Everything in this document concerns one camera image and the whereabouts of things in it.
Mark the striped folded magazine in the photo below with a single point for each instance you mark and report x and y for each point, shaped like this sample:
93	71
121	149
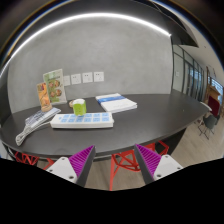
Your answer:
41	116

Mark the stack of white blue booklets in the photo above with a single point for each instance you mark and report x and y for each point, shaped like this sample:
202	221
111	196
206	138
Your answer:
115	103

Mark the glass partition door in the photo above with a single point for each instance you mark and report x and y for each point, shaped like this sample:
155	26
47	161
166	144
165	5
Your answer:
188	75

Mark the grey chair in background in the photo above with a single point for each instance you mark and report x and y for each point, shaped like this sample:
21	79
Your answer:
209	123

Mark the white wall socket right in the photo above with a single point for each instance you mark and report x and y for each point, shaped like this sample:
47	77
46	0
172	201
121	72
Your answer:
98	76

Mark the green white charger plug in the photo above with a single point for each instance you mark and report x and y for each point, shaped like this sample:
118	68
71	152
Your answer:
79	107

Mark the white power strip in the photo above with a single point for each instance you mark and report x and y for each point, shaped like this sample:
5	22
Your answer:
89	120

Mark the white wall socket middle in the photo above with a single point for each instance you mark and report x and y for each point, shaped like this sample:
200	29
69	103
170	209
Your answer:
87	77

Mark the red wire stool middle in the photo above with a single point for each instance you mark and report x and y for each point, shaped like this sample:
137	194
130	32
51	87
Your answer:
127	160

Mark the green menu stand card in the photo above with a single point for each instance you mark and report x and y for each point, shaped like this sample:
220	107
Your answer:
55	86

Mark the white wall switch plate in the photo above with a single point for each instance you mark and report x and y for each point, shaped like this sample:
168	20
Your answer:
67	81

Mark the red wire stool left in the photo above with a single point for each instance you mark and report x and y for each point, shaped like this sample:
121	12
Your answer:
30	160

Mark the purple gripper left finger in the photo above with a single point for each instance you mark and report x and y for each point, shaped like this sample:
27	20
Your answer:
76	167

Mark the red wire stool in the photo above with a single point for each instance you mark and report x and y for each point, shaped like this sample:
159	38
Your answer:
30	160
127	160

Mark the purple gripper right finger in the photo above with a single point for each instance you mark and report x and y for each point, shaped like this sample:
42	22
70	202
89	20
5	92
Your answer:
154	166

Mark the small orange menu card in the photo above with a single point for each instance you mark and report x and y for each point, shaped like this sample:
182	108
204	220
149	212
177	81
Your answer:
43	97

